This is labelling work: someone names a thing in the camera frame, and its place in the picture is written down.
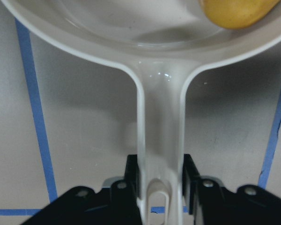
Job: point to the cream plastic dustpan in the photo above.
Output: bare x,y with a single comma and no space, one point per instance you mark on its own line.
162,45

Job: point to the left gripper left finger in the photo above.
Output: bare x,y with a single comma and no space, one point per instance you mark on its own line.
114,205

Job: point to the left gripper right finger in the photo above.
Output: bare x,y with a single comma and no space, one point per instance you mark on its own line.
211,203

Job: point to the yellow potato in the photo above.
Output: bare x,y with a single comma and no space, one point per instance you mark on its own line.
236,14

